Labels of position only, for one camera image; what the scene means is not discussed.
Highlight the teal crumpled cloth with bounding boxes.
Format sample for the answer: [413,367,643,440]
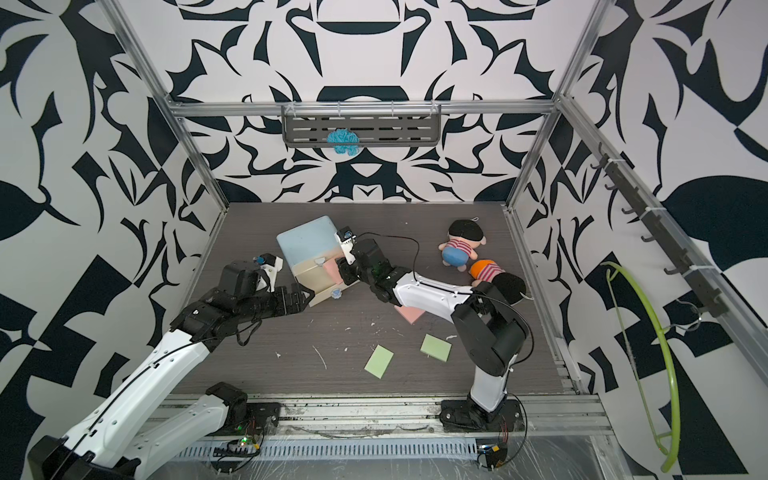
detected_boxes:
[327,129,360,156]

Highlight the black hook rail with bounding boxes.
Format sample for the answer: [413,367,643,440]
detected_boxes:
[591,142,730,318]

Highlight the right electronics board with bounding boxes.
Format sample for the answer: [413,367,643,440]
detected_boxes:
[476,443,508,471]

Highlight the green sticky note pad left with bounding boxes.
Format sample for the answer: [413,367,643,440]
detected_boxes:
[364,345,394,379]

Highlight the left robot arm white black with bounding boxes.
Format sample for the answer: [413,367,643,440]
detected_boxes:
[27,254,315,479]

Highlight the grey slotted wall shelf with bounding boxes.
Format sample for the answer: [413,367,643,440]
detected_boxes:
[281,102,442,148]

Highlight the pink sticky note pad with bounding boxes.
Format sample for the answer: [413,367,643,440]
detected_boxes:
[395,306,425,324]
[323,259,344,285]

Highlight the light blue drawer cabinet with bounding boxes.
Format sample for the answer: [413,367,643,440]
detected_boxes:
[276,216,342,278]

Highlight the cream drawer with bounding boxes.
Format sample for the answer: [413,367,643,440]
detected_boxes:
[292,257,348,307]

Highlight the plush doll orange pants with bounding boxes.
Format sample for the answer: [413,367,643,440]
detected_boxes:
[469,260,527,305]

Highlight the left electronics board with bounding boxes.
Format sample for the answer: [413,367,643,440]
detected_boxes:
[209,437,261,474]

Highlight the green sticky note pad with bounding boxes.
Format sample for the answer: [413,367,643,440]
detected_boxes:
[364,345,394,379]
[420,334,452,362]

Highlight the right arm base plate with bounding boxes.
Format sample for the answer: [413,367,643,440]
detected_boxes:
[439,398,526,433]

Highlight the green hose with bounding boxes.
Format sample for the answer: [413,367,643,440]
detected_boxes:
[601,260,682,474]

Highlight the green sticky note pad right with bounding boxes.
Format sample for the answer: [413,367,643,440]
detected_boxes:
[420,334,452,362]

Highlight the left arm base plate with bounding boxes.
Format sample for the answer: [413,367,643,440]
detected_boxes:
[205,402,282,436]

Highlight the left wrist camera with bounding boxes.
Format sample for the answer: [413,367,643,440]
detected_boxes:
[253,253,284,292]

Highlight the white cable duct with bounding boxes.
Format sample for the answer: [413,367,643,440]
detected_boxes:
[173,437,478,462]

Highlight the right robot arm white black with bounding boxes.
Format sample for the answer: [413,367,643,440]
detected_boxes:
[336,228,532,431]

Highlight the plush doll blue pants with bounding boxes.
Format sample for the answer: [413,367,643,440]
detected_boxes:
[438,219,487,272]

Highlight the electronics board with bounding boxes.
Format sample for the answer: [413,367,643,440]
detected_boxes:
[476,443,508,471]
[209,437,261,474]

